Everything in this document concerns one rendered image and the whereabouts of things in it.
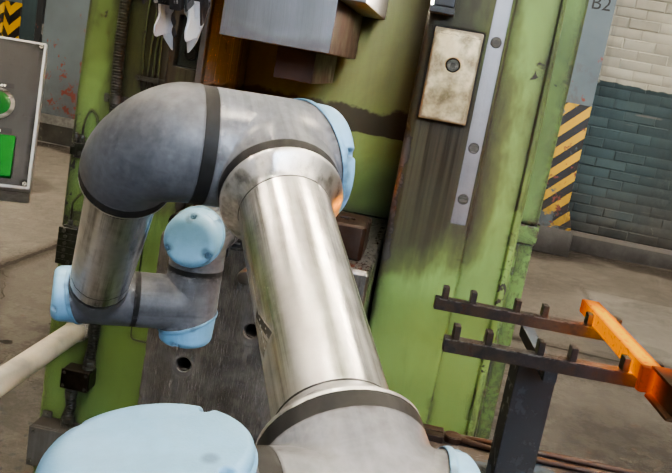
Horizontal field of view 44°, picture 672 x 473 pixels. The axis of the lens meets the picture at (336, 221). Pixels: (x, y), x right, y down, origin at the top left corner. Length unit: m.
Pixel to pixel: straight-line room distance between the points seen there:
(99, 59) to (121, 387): 0.68
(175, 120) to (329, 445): 0.36
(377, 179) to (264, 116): 1.20
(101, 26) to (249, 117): 0.99
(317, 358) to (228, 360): 0.97
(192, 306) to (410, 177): 0.63
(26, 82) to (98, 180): 0.77
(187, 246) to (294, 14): 0.55
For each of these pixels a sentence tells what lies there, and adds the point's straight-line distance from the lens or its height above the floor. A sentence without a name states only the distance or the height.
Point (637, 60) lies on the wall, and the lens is 7.50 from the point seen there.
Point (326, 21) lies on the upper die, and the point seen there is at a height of 1.32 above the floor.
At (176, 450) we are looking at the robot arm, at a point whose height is 1.05.
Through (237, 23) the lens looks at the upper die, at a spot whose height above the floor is 1.29.
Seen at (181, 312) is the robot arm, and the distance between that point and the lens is 1.14.
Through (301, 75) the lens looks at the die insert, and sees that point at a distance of 1.59.
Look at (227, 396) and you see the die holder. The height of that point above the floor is 0.63.
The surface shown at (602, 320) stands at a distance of 1.41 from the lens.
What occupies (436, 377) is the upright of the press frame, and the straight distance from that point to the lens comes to 1.71.
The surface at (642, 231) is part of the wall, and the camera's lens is 7.62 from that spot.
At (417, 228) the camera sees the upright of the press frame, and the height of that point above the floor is 0.97.
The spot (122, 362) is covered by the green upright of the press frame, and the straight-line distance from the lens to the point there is 1.84.
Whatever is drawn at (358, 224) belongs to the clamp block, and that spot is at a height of 0.98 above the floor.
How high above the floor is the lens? 1.26
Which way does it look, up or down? 11 degrees down
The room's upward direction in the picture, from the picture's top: 10 degrees clockwise
